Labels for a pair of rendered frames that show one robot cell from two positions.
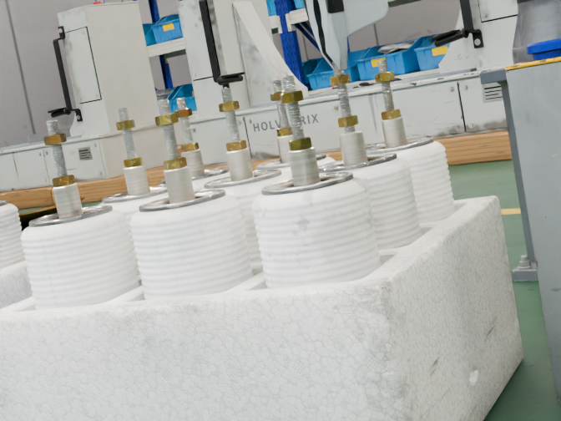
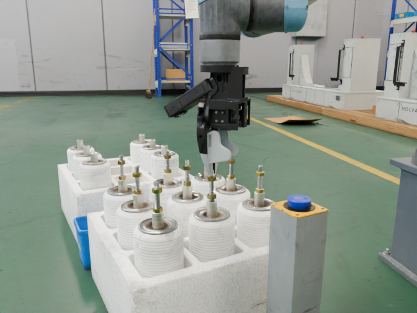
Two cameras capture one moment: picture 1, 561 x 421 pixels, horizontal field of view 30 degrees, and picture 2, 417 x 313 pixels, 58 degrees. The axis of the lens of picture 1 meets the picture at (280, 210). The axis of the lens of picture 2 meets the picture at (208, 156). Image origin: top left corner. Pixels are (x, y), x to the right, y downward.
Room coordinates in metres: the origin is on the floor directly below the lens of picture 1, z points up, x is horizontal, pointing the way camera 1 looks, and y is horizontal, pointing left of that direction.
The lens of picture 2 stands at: (0.36, -0.50, 0.55)
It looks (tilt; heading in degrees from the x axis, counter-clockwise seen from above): 14 degrees down; 36
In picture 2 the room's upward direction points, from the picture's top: straight up
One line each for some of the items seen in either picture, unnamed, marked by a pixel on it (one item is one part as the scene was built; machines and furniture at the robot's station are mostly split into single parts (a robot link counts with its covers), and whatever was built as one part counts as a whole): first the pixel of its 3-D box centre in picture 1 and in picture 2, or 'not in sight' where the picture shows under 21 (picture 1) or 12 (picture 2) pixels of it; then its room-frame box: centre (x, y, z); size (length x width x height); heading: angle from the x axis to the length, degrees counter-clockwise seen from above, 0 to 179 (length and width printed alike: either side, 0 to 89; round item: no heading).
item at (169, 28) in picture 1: (190, 24); not in sight; (7.98, 0.41, 0.90); 0.50 x 0.38 x 0.21; 139
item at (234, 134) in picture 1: (233, 127); (187, 176); (1.00, 0.03, 0.30); 0.01 x 0.01 x 0.08
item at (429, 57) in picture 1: (460, 47); not in sight; (6.49, -1.27, 0.36); 0.50 x 0.38 x 0.21; 139
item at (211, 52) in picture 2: not in sight; (219, 53); (0.96, -0.09, 0.57); 0.08 x 0.08 x 0.05
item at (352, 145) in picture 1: (353, 149); (211, 208); (0.95, -0.08, 0.26); 0.02 x 0.02 x 0.03
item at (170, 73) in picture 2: not in sight; (175, 74); (5.53, 3.97, 0.36); 0.31 x 0.25 x 0.20; 138
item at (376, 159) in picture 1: (356, 164); (211, 214); (0.95, -0.08, 0.25); 0.08 x 0.08 x 0.01
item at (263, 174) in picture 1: (242, 180); (187, 197); (1.00, 0.03, 0.25); 0.08 x 0.08 x 0.01
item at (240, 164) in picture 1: (240, 167); (187, 192); (1.00, 0.03, 0.26); 0.02 x 0.02 x 0.03
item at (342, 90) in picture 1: (344, 102); (211, 187); (0.95, -0.07, 0.31); 0.01 x 0.01 x 0.08
